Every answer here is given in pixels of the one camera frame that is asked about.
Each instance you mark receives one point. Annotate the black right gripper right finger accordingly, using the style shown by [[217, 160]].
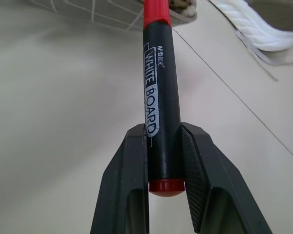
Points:
[[210, 180]]

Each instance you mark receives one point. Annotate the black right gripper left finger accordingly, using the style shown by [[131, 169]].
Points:
[[119, 185]]

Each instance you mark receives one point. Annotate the red and black whiteboard marker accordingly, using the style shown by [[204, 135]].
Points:
[[161, 97]]

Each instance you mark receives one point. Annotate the white sneaker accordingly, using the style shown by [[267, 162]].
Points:
[[256, 26]]

